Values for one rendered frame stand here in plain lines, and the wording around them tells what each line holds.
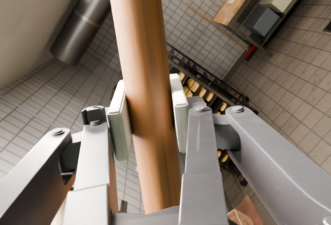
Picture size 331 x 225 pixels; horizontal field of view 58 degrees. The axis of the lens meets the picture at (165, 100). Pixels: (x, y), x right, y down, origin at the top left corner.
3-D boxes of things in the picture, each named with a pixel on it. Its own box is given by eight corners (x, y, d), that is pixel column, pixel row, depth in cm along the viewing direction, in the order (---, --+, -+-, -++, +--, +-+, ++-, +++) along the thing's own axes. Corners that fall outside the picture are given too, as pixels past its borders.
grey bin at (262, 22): (264, 37, 453) (252, 27, 447) (253, 33, 500) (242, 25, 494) (280, 16, 444) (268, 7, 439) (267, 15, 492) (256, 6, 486)
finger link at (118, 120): (128, 161, 17) (115, 162, 17) (134, 115, 23) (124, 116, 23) (120, 111, 16) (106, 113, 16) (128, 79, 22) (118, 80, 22)
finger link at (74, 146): (110, 167, 15) (51, 174, 15) (119, 126, 20) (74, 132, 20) (105, 140, 15) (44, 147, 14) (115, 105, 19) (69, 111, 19)
